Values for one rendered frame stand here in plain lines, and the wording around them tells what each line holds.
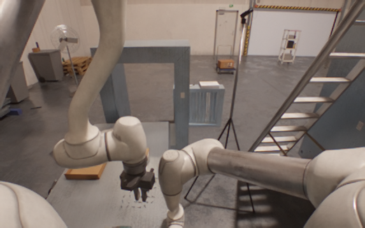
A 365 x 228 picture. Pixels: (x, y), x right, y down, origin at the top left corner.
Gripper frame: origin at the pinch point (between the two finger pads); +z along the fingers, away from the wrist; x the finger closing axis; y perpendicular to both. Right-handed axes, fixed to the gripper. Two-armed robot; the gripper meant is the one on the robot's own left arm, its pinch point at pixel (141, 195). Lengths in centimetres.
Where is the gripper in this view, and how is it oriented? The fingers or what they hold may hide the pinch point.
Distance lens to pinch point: 87.8
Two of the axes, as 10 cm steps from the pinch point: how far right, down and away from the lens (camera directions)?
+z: 0.0, 8.8, 4.8
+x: -9.8, -0.9, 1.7
